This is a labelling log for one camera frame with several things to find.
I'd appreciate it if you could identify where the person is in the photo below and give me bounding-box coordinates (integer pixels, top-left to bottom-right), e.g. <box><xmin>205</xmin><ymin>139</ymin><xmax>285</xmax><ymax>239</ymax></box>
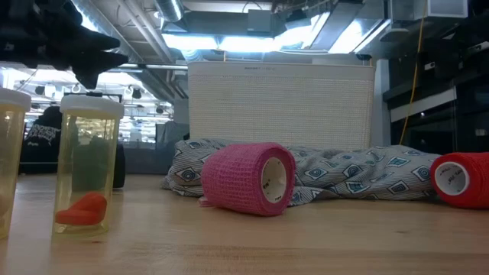
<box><xmin>19</xmin><ymin>105</ymin><xmax>64</xmax><ymax>175</ymax></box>

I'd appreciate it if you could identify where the red bandage roll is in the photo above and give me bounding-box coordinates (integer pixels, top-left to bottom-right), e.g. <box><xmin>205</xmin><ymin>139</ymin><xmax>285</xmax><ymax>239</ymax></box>
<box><xmin>429</xmin><ymin>151</ymin><xmax>489</xmax><ymax>209</ymax></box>

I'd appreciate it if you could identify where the grey storage bin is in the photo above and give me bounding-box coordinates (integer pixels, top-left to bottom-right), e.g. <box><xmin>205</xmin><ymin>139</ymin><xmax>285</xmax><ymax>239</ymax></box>
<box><xmin>124</xmin><ymin>121</ymin><xmax>190</xmax><ymax>176</ymax></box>

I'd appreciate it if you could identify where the black bandage roll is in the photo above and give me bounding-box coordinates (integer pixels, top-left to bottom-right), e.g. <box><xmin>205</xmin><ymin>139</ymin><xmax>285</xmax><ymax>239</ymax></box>
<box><xmin>68</xmin><ymin>137</ymin><xmax>127</xmax><ymax>192</ymax></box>

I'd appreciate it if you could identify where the pink bandage roll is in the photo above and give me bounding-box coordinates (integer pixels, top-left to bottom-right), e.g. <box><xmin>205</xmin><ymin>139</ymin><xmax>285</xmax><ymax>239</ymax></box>
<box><xmin>200</xmin><ymin>142</ymin><xmax>297</xmax><ymax>217</ymax></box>

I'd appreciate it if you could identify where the orange-red piece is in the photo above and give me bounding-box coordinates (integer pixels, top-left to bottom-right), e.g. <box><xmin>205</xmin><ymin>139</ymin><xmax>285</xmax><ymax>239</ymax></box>
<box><xmin>55</xmin><ymin>191</ymin><xmax>108</xmax><ymax>226</ymax></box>

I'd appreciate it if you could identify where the black shelf unit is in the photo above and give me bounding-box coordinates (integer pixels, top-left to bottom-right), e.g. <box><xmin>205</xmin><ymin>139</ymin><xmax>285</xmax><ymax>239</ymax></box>
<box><xmin>383</xmin><ymin>22</ymin><xmax>489</xmax><ymax>156</ymax></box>

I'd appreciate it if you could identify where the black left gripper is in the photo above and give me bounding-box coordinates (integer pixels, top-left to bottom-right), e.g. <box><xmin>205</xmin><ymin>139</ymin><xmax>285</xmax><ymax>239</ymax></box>
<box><xmin>0</xmin><ymin>0</ymin><xmax>129</xmax><ymax>90</ymax></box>

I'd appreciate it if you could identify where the yellow hanging cable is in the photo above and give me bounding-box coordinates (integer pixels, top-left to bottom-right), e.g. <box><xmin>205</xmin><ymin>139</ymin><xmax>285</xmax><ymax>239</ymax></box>
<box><xmin>398</xmin><ymin>0</ymin><xmax>427</xmax><ymax>146</ymax></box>

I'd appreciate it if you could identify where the white perforated bin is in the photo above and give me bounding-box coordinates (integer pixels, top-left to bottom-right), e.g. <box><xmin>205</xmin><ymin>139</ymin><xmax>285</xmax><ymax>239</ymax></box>
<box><xmin>187</xmin><ymin>61</ymin><xmax>376</xmax><ymax>150</ymax></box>

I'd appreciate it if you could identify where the grey patterned cloth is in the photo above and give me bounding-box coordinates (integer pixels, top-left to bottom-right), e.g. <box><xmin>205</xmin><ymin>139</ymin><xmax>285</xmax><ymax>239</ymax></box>
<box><xmin>160</xmin><ymin>137</ymin><xmax>441</xmax><ymax>207</ymax></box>

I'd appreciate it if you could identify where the yellow pill bottle white cap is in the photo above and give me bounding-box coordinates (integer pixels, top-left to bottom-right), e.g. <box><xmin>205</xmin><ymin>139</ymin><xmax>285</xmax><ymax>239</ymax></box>
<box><xmin>0</xmin><ymin>87</ymin><xmax>32</xmax><ymax>241</ymax></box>
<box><xmin>52</xmin><ymin>94</ymin><xmax>125</xmax><ymax>236</ymax></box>

